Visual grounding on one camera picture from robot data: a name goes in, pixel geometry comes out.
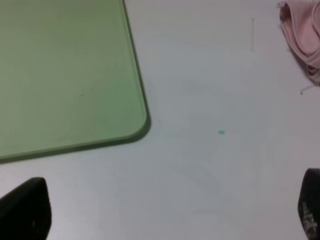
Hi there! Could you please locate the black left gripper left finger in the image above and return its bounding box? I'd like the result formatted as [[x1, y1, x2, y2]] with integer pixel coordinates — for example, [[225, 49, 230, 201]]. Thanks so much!
[[0, 177, 52, 240]]

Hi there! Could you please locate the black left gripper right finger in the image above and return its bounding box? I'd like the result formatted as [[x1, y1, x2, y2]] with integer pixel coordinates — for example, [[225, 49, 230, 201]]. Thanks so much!
[[297, 168, 320, 240]]

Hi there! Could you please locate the pink terry towel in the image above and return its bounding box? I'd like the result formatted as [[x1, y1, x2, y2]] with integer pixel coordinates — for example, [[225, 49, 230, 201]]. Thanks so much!
[[277, 0, 320, 85]]

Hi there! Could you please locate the green plastic tray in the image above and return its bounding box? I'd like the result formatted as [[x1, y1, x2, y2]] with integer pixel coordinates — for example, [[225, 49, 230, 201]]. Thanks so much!
[[0, 0, 151, 163]]

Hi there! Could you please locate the clear plastic tag fastener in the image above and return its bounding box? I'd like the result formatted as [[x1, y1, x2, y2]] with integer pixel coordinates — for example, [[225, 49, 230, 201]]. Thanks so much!
[[298, 84, 317, 95]]

